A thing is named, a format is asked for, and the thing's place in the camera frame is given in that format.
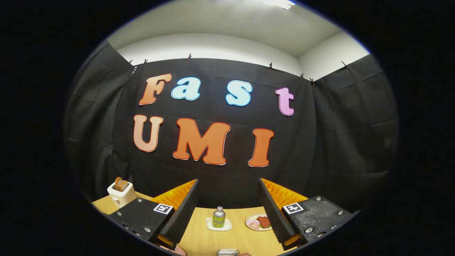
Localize round white food plate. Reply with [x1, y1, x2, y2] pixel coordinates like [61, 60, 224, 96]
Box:
[245, 213, 273, 231]

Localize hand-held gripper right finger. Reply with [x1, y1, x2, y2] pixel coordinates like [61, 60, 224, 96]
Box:
[258, 178, 359, 251]

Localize row of black cloth clips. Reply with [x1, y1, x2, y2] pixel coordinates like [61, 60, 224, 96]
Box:
[108, 41, 350, 86]

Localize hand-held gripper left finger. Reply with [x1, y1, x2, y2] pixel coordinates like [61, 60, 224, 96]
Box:
[107, 179, 199, 250]

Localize pink round plate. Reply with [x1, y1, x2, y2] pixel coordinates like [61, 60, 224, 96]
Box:
[165, 244, 186, 256]

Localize white square coaster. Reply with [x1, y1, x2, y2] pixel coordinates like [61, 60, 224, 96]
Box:
[206, 217, 232, 231]

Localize cream white toaster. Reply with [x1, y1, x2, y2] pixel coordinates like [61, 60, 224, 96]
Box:
[107, 181, 137, 208]

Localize green soda bottle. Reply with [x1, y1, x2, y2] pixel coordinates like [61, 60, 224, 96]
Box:
[213, 206, 226, 229]

